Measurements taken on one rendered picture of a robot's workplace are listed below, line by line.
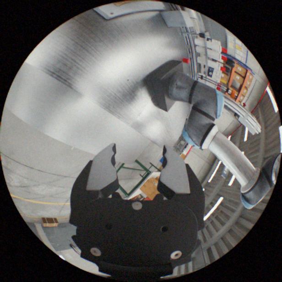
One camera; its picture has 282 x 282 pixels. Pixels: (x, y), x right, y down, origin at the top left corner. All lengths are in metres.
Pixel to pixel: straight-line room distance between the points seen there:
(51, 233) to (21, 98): 4.63
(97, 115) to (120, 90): 0.10
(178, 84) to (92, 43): 0.33
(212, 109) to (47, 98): 0.48
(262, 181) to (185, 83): 0.48
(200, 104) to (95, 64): 0.35
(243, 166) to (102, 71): 0.50
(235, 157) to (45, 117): 0.55
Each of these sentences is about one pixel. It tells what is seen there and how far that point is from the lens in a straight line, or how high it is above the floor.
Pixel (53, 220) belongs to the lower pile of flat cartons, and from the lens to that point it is 3.76.
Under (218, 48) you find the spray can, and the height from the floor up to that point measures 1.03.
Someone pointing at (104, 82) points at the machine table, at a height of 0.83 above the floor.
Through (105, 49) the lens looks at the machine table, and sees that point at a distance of 0.26.
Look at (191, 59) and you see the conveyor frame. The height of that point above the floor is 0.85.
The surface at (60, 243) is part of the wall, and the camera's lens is 4.71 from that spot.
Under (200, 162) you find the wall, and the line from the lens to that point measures 8.39.
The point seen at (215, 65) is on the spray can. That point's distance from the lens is 0.69.
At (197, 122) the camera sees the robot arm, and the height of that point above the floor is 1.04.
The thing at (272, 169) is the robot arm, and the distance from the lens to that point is 0.40.
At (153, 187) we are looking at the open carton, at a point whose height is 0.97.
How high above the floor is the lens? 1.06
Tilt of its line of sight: 28 degrees down
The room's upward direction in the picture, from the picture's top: 127 degrees clockwise
